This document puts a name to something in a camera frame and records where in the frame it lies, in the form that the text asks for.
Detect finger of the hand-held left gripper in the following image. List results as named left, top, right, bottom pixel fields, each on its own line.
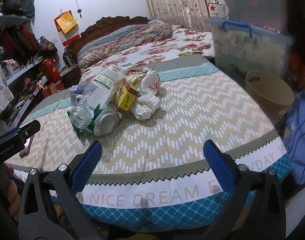
left=0, top=119, right=41, bottom=147

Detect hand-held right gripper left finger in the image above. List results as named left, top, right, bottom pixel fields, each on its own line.
left=18, top=141, right=110, bottom=240

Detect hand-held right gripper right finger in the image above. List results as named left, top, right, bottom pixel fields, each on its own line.
left=197, top=139, right=287, bottom=240

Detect green aluminium can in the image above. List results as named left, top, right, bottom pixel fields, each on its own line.
left=92, top=106, right=122, bottom=137

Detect small blue milk carton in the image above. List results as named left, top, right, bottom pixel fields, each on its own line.
left=69, top=85, right=86, bottom=105

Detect clear plastic bottle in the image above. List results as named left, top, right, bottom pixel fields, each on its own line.
left=69, top=64, right=125, bottom=130

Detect yellow cardboard box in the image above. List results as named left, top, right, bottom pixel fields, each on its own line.
left=114, top=79, right=140, bottom=115

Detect beige plastic bin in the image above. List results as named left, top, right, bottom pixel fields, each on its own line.
left=245, top=70, right=295, bottom=123

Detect white tissue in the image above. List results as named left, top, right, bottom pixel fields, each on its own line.
left=131, top=91, right=162, bottom=120

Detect orange snack wrapper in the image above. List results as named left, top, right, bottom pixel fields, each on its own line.
left=126, top=69, right=146, bottom=82

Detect white plastic bag red print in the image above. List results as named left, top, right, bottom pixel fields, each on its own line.
left=140, top=67, right=161, bottom=97

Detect person's left hand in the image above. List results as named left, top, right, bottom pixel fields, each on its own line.
left=6, top=165, right=21, bottom=222

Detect smartphone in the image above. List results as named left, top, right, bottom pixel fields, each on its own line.
left=19, top=135, right=34, bottom=158

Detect brown paper bag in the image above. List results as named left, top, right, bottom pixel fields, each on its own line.
left=41, top=82, right=56, bottom=98

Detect white printed cloth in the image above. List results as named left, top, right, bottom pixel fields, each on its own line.
left=0, top=45, right=14, bottom=115

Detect grey shelf rack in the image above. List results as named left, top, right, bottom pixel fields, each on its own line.
left=0, top=14, right=60, bottom=88

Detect red gift box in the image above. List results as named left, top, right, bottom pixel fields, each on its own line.
left=42, top=58, right=61, bottom=85

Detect zigzag patterned blanket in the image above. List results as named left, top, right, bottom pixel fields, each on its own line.
left=4, top=55, right=292, bottom=230

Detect dark wooden nightstand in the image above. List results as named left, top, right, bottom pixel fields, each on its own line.
left=60, top=66, right=81, bottom=88

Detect black bag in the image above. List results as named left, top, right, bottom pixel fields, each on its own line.
left=63, top=47, right=75, bottom=67

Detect brown handbag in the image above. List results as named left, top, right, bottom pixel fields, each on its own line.
left=37, top=36, right=58, bottom=57

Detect hanging dark clothes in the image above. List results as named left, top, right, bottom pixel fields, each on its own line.
left=0, top=24, right=39, bottom=65

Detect blue cloth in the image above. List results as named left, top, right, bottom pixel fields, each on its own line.
left=284, top=90, right=305, bottom=193

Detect yellow paper bag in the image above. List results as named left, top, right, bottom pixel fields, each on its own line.
left=54, top=9, right=78, bottom=34

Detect carved wooden headboard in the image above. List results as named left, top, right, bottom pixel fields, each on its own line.
left=64, top=16, right=151, bottom=63

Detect dark bags on shelf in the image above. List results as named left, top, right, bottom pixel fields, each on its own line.
left=2, top=0, right=35, bottom=18

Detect folded patterned quilt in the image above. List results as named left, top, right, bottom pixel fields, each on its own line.
left=77, top=20, right=174, bottom=68

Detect floral bedsheet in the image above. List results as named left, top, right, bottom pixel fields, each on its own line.
left=81, top=27, right=215, bottom=83

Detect white enamel mug red star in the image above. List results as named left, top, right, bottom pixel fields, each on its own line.
left=208, top=2, right=229, bottom=19

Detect leaf patterned curtain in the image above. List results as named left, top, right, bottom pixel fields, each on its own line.
left=141, top=0, right=227, bottom=32

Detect red wall calendar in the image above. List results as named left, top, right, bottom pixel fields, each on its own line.
left=58, top=26, right=80, bottom=47

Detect clear storage box blue handle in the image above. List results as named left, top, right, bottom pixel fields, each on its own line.
left=205, top=17, right=295, bottom=80

